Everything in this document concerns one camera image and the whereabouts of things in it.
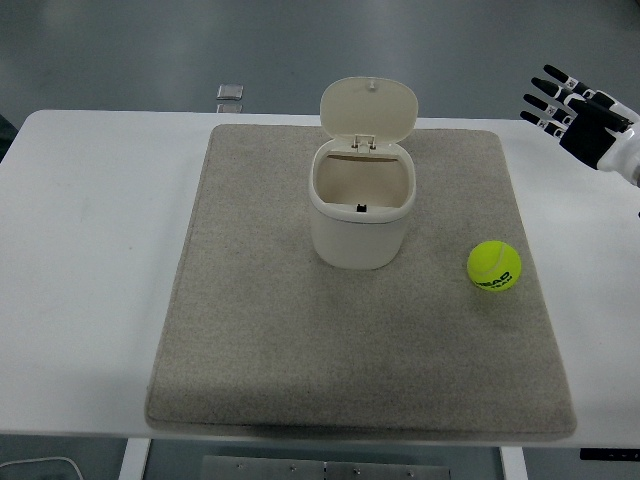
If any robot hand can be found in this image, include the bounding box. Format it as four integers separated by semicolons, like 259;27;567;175
519;63;640;174

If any cream bin with flip lid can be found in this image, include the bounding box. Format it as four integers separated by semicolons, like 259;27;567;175
307;74;420;272

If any grey metal plate with screws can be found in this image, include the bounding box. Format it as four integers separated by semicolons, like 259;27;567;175
201;454;453;480

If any white table leg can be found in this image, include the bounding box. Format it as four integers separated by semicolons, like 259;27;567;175
499;446;526;480
118;438;151;480

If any beige felt mat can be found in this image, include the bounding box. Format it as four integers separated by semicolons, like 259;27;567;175
144;123;577;441

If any yellow tennis ball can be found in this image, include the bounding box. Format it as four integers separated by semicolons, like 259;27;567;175
466;240;522;295

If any white cable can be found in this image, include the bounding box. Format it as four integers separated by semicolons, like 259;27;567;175
0;455;84;480

